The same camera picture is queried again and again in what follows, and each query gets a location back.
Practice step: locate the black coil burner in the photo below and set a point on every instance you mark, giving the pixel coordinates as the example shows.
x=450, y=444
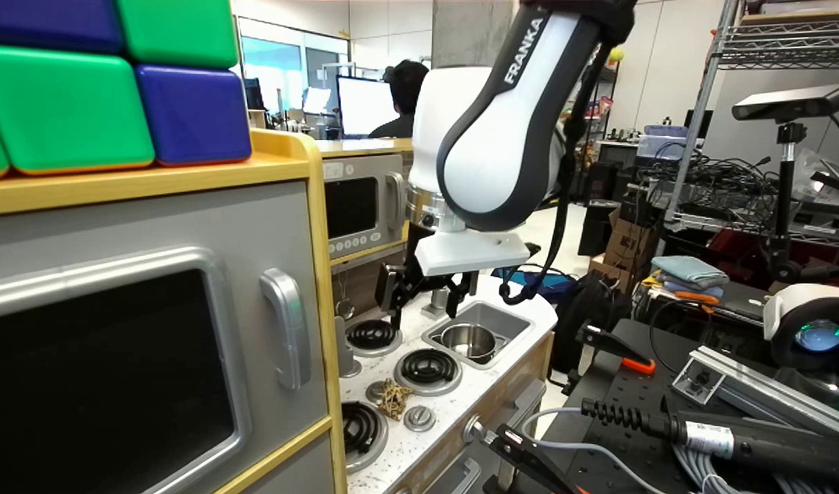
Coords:
x=427, y=369
x=359, y=429
x=372, y=335

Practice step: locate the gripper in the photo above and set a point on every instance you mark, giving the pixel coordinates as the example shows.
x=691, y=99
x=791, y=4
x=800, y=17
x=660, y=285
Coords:
x=429, y=283

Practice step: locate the monitor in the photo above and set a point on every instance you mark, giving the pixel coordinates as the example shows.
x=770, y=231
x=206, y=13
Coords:
x=364, y=106

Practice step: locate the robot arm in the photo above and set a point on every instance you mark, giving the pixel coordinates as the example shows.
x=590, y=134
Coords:
x=491, y=137

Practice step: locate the silver toy tap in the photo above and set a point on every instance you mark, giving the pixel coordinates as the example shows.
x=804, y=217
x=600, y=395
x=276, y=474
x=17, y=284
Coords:
x=436, y=302

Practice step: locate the large grey microwave door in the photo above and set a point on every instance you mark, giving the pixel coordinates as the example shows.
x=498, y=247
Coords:
x=110, y=384

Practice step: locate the small grey microwave door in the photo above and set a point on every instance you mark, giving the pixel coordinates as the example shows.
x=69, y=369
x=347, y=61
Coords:
x=354, y=206

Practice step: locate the stack of folded cloths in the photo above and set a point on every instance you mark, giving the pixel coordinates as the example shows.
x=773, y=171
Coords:
x=690, y=274

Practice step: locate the blue bag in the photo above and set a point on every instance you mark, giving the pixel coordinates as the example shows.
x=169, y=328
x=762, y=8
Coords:
x=553, y=285

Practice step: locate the black backpack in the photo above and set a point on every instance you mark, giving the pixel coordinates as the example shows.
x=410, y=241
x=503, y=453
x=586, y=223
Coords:
x=587, y=322

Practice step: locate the aluminium rail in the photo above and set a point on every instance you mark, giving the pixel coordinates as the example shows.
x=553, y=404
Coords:
x=748, y=387

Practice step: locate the spotted plush toy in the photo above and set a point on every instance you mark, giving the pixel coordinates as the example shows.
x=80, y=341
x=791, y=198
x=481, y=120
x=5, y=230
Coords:
x=394, y=400

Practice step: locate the grey toy sink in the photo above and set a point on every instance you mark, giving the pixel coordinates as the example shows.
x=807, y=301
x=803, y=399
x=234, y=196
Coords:
x=488, y=317

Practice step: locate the silver pot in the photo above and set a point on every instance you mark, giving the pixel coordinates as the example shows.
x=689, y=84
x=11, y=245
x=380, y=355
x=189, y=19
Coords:
x=468, y=339

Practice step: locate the blue plastic block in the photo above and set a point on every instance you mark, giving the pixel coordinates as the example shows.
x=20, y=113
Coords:
x=193, y=113
x=42, y=20

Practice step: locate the silver stove knob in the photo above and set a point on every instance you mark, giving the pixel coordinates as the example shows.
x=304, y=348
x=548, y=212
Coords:
x=419, y=417
x=374, y=391

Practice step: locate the window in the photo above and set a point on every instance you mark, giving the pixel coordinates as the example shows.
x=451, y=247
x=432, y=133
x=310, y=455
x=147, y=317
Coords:
x=272, y=72

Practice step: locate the clear plastic bin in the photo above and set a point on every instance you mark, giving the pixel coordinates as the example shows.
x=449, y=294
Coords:
x=666, y=143

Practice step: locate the black clamp with orange tip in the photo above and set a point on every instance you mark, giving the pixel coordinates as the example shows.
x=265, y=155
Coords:
x=522, y=453
x=611, y=344

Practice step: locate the toy kitchen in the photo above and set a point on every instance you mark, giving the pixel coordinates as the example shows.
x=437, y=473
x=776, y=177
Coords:
x=151, y=226

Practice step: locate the silver oven knob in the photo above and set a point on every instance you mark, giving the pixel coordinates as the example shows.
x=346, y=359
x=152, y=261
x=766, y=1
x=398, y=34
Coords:
x=474, y=429

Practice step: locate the camera on mount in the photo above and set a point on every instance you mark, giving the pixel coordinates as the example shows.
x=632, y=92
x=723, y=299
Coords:
x=789, y=103

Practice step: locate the person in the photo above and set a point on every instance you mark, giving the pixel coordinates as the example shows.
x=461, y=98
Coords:
x=407, y=89

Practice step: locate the stack of cardboard boxes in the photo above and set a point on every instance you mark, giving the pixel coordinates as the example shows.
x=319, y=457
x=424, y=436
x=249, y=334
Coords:
x=628, y=240

